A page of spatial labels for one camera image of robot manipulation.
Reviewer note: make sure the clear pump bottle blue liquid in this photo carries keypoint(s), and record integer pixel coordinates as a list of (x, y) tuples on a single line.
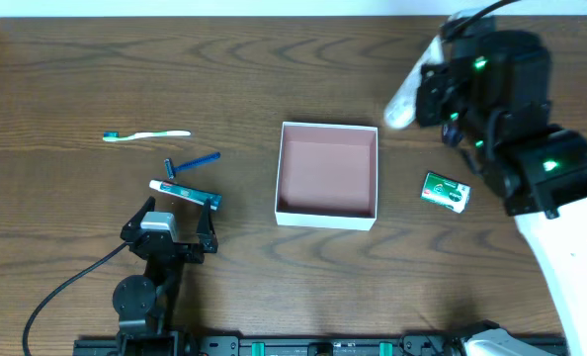
[(451, 134)]

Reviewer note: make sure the white pink-lined cardboard box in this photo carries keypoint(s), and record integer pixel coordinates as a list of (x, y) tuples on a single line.
[(327, 176)]

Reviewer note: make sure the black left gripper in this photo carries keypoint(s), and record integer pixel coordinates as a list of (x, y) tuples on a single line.
[(173, 249)]

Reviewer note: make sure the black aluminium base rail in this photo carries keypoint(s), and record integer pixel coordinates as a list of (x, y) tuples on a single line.
[(416, 345)]

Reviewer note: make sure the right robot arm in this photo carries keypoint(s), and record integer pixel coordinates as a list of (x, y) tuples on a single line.
[(493, 92)]

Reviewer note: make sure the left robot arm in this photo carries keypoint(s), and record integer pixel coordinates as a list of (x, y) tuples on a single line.
[(145, 303)]

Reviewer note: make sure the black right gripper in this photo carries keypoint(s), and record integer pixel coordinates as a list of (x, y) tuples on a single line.
[(433, 99)]

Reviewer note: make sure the white green toothbrush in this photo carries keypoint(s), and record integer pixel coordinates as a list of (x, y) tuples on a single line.
[(116, 137)]

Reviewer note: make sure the blue disposable razor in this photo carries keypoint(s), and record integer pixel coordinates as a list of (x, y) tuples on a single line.
[(172, 170)]

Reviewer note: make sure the teal white toothpaste tube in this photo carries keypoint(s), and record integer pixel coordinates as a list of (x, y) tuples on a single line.
[(186, 193)]

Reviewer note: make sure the white cosmetic tube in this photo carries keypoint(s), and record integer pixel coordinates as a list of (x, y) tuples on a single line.
[(400, 112)]

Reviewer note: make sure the green white soap box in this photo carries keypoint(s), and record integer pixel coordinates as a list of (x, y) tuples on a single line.
[(445, 192)]

